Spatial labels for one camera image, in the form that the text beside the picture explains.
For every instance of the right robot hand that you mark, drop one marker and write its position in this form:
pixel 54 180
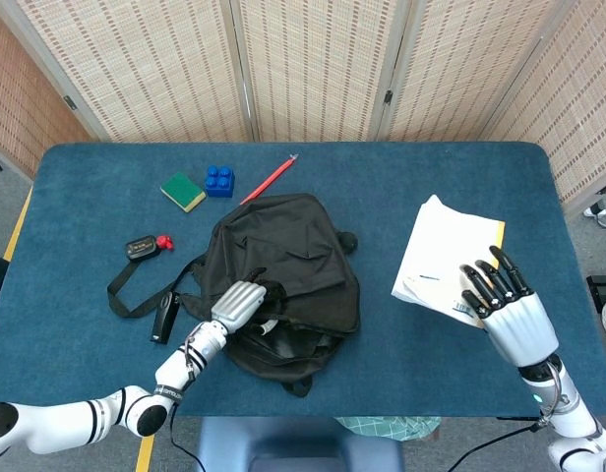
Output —
pixel 522 327

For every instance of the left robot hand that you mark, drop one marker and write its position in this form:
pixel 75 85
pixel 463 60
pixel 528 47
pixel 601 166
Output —
pixel 239 305

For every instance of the black backpack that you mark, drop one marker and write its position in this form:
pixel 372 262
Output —
pixel 303 265

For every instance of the white and yellow notebook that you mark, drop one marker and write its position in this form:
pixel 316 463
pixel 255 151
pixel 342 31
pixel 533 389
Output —
pixel 441 246

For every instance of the black box on floor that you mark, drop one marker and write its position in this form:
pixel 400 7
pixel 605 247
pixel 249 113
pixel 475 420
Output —
pixel 603 290

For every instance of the black red small gadget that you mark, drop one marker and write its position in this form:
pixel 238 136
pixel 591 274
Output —
pixel 143 248

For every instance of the blue building block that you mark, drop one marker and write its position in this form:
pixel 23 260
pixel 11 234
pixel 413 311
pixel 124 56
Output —
pixel 219 184

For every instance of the green and yellow sponge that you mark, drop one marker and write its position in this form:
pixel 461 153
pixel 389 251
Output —
pixel 181 191

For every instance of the red pen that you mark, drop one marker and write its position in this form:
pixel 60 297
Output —
pixel 271 179

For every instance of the blue padded seat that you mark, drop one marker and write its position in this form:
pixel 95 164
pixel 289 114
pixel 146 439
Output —
pixel 293 442

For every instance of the green checked cloth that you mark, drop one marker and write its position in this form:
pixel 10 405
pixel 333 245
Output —
pixel 386 427

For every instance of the yellow floor tape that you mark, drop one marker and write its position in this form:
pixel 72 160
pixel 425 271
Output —
pixel 145 454
pixel 18 223

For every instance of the woven screen panel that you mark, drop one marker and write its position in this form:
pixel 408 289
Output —
pixel 150 69
pixel 460 74
pixel 322 69
pixel 22 98
pixel 578 113

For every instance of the black table bracket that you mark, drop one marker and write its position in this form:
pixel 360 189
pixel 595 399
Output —
pixel 517 419

